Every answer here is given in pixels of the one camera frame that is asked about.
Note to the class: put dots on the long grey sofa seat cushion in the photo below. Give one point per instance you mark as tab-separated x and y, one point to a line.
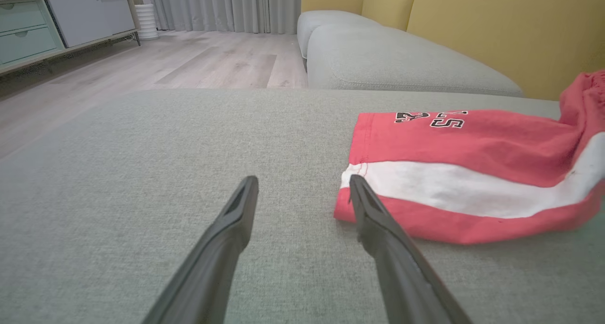
401	64

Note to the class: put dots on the short grey sofa seat cushion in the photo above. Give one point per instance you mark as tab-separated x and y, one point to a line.
326	23

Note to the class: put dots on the grey cabinet door panel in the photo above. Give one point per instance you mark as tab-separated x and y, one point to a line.
90	19

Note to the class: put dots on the low wooden media cabinet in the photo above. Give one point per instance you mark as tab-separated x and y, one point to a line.
71	35

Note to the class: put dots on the grey fabric sofa ottoman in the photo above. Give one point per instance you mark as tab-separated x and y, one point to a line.
189	149

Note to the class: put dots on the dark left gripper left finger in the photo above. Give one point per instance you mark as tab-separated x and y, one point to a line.
212	267

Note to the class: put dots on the grey pleated curtain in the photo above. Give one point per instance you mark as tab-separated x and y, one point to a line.
222	7

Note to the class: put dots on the red shorts with white stripe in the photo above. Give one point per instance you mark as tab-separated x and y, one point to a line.
472	149

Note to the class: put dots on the green cabinet drawer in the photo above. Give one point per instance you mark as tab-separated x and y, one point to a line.
26	45
21	15

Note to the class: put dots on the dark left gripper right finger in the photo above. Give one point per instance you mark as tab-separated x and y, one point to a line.
401	276

